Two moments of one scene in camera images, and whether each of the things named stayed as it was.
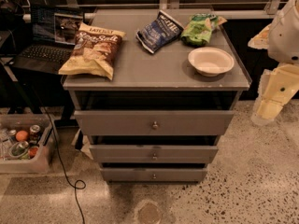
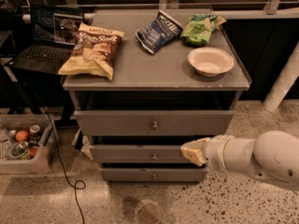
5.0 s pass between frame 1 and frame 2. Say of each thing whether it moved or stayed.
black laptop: stayed
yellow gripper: moved
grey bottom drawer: stayed
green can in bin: stayed
